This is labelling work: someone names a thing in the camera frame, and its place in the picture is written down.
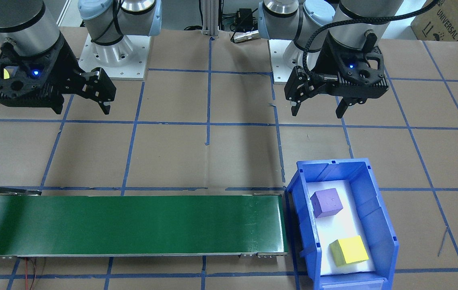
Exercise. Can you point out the purple foam cube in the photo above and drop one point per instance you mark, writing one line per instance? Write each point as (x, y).
(327, 203)

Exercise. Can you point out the yellow foam cube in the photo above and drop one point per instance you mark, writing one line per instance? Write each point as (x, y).
(349, 250)

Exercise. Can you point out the silver metal connector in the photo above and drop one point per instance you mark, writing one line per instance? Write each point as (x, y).
(245, 36)

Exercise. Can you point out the black power adapter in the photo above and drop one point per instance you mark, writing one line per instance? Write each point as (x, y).
(245, 16)

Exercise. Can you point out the blue plastic storage bin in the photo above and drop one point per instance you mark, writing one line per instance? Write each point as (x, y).
(378, 225)

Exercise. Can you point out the green conveyor belt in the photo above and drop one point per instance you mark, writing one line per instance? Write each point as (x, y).
(132, 225)

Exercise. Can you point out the brown cardboard box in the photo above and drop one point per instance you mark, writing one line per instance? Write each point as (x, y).
(454, 20)

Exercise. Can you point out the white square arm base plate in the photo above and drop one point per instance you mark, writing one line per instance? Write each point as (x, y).
(132, 68)
(279, 60)

